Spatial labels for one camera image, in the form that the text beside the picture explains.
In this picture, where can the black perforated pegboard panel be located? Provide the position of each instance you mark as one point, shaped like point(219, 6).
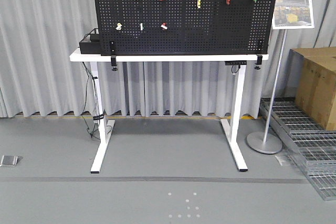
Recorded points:
point(214, 29)

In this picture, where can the red white toggle switch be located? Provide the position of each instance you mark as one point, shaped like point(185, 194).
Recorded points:
point(164, 26)

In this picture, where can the metal floor plate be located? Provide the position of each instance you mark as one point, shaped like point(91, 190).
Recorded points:
point(9, 160)

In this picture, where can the metal grating platform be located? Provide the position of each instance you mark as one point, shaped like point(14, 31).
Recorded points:
point(310, 146)

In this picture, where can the black electronics box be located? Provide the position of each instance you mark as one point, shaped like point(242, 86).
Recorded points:
point(90, 44)

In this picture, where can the silver sign stand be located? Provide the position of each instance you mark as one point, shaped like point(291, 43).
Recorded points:
point(288, 14)

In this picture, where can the right black table clamp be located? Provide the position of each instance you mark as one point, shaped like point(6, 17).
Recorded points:
point(259, 54)

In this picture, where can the left black table clamp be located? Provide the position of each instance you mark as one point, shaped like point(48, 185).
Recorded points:
point(113, 60)

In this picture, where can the brown cardboard box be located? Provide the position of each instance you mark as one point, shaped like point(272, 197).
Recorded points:
point(316, 90)

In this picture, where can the grey pleated curtain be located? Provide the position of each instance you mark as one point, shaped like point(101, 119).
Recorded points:
point(37, 37)

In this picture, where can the table height control panel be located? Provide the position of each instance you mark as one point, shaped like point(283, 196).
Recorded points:
point(236, 63)

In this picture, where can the white height-adjustable table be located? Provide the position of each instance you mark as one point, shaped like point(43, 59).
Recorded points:
point(230, 126)

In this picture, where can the black table clamp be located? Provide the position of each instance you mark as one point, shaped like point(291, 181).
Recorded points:
point(259, 54)
point(113, 60)

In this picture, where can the yellow toggle switch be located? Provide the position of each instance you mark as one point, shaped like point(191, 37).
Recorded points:
point(119, 26)

